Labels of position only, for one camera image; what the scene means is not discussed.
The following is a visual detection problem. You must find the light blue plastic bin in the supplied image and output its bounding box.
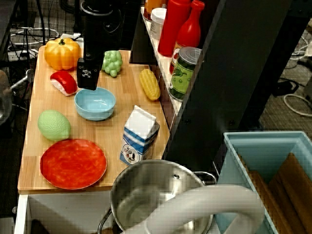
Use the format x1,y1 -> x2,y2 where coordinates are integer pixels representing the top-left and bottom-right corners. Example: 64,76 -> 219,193
215,131 -> 312,234

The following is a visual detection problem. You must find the green peas toy can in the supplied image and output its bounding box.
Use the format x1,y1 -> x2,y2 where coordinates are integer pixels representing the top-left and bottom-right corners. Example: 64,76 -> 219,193
168,46 -> 202,102

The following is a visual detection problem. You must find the blue white toy milk carton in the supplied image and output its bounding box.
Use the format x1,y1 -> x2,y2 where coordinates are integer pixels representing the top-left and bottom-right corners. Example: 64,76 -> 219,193
119,105 -> 161,167

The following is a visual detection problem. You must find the red orange plate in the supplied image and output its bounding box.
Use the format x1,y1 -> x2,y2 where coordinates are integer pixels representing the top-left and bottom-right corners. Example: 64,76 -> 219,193
40,138 -> 108,190

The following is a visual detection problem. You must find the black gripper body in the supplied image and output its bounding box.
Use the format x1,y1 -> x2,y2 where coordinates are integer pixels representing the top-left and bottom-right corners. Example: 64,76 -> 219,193
83,48 -> 106,72

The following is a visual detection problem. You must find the silver metal clamp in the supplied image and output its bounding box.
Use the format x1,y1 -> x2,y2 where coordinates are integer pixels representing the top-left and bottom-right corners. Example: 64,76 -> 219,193
10,69 -> 34,90

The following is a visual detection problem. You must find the white lidded jar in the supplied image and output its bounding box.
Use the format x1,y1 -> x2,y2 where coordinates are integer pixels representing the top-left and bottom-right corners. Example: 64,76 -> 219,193
150,7 -> 168,41

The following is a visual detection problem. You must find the brown wooden board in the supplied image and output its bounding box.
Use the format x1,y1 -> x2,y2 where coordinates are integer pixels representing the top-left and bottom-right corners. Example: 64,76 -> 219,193
238,155 -> 293,234
268,152 -> 312,234

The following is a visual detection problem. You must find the grey toy faucet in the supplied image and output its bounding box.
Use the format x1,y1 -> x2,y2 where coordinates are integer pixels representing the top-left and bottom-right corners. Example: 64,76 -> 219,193
121,184 -> 266,234

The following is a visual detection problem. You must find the light blue plastic bowl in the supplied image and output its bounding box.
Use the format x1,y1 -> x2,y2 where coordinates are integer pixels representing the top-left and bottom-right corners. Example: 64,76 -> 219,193
74,87 -> 117,122

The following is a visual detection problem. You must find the yellow toy corn cob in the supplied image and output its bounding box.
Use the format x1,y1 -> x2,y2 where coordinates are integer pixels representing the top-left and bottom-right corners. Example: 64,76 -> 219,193
139,69 -> 161,101

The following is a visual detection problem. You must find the black metal stand leg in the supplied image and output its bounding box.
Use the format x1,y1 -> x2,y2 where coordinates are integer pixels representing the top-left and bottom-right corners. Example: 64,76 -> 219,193
237,0 -> 312,129

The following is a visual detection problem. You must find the red and white toy sushi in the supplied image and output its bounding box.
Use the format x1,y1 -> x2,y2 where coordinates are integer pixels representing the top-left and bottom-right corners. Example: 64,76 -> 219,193
50,70 -> 78,97

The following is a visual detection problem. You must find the red bottle with label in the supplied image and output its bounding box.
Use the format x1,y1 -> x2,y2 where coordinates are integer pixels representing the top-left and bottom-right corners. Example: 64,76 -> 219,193
169,0 -> 205,75

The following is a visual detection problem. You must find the green toy lime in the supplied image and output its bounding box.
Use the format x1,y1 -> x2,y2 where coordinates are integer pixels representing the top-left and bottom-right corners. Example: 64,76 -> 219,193
37,109 -> 72,141

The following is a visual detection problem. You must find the yellow toy bell pepper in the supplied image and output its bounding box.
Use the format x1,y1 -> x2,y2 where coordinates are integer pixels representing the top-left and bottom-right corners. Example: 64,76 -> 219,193
44,38 -> 81,71

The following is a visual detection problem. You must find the white toy kitchen cabinet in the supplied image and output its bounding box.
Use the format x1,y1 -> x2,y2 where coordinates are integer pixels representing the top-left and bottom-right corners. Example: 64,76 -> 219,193
14,190 -> 117,234

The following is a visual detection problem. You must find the stainless steel pot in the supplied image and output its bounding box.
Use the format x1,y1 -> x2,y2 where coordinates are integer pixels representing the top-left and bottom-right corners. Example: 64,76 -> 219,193
97,159 -> 217,234

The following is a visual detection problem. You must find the black kitchen shelf unit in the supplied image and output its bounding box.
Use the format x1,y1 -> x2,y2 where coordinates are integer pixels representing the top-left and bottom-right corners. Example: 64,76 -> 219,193
129,0 -> 293,171

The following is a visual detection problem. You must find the white cable loop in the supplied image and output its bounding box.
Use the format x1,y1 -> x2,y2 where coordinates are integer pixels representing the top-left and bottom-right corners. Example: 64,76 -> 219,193
283,94 -> 312,116

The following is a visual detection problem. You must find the green toy grape bunch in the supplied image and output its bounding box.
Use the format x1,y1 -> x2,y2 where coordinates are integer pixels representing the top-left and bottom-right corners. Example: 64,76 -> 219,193
101,50 -> 123,78

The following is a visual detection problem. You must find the white power strip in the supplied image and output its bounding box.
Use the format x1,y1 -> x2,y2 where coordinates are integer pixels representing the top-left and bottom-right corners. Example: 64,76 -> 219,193
7,48 -> 41,62

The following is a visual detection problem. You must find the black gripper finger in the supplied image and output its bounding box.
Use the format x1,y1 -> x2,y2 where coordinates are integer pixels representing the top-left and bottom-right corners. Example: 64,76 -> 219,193
77,58 -> 101,92

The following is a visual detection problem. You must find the red ketchup squeeze bottle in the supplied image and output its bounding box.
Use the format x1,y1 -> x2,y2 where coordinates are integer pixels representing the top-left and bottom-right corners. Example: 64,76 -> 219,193
157,0 -> 192,58

